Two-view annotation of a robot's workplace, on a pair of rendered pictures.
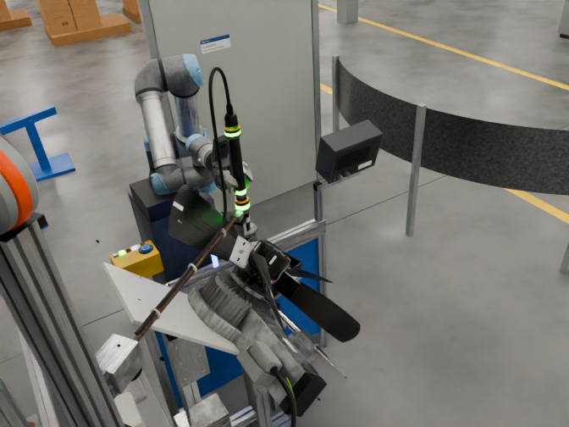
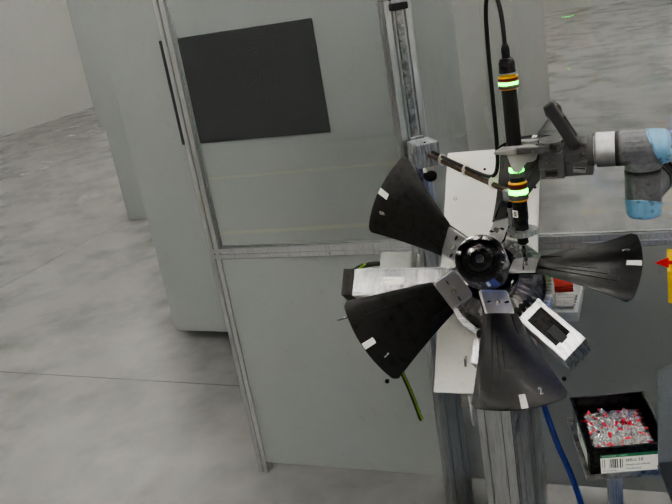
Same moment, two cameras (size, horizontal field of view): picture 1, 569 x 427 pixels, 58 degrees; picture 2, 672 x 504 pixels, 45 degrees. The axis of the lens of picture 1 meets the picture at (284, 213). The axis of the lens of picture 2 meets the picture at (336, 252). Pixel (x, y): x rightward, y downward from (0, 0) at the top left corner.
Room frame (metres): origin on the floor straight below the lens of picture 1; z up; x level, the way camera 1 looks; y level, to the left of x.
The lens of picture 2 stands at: (2.46, -1.28, 1.89)
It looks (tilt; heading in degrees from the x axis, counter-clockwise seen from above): 19 degrees down; 143
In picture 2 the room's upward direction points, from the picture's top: 10 degrees counter-clockwise
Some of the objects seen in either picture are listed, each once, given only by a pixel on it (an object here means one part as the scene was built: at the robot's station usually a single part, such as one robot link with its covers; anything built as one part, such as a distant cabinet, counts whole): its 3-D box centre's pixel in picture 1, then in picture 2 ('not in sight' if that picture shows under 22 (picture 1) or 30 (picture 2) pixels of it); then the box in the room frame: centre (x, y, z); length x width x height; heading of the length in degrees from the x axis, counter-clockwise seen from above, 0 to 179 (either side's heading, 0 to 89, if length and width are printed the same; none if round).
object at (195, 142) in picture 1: (201, 149); (642, 148); (1.53, 0.26, 1.44); 0.11 x 0.08 x 0.09; 30
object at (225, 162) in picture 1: (223, 169); (565, 155); (1.40, 0.18, 1.44); 0.12 x 0.08 x 0.09; 30
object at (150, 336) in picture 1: (162, 375); not in sight; (1.45, 0.59, 0.39); 0.04 x 0.04 x 0.78; 30
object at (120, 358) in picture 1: (115, 365); (423, 152); (0.73, 0.39, 1.35); 0.10 x 0.07 x 0.08; 155
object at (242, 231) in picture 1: (243, 220); (518, 212); (1.29, 0.13, 1.31); 0.09 x 0.07 x 0.10; 155
